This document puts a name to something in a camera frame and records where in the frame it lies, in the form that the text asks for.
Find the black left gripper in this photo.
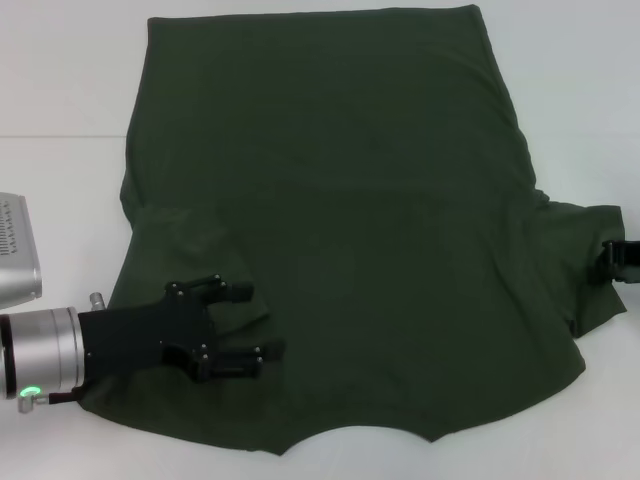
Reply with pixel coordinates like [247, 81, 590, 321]
[77, 273, 286, 390]

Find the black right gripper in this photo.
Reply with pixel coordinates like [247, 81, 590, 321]
[602, 239, 640, 286]

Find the dark green t-shirt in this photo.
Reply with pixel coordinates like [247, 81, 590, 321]
[79, 3, 630, 457]

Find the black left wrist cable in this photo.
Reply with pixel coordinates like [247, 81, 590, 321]
[17, 385, 85, 415]

